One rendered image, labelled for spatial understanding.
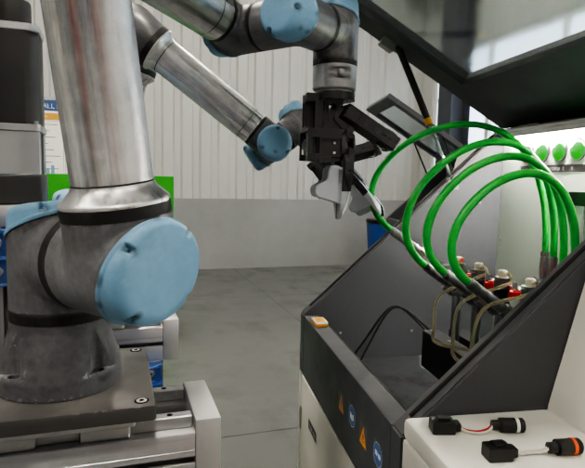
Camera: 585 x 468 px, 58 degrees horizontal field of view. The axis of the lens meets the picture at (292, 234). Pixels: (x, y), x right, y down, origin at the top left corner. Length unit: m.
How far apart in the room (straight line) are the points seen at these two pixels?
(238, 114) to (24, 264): 0.62
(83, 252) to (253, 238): 7.16
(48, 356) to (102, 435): 0.12
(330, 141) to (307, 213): 7.02
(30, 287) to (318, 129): 0.49
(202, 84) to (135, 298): 0.70
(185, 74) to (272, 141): 0.23
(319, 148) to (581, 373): 0.50
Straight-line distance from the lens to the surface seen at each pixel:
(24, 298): 0.69
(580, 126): 1.28
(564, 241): 1.08
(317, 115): 0.90
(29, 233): 0.68
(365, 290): 1.42
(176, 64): 1.18
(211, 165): 7.55
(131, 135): 0.56
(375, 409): 0.89
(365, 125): 0.92
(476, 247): 1.54
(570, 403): 0.86
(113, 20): 0.57
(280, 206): 7.76
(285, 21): 0.81
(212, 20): 0.87
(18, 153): 0.94
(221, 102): 1.16
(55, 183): 4.14
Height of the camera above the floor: 1.30
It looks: 6 degrees down
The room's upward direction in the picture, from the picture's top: 1 degrees clockwise
